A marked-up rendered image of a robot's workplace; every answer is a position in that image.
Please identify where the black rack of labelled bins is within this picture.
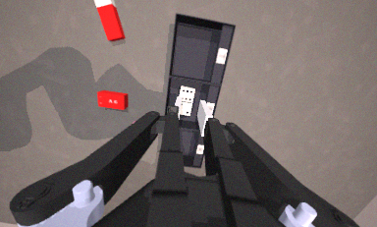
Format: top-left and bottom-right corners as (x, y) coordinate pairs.
(164, 14), (236, 168)

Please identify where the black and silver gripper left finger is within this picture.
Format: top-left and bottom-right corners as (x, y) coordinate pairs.
(10, 96), (191, 227)

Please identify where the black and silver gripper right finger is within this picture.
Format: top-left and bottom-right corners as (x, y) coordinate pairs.
(197, 100), (359, 227)

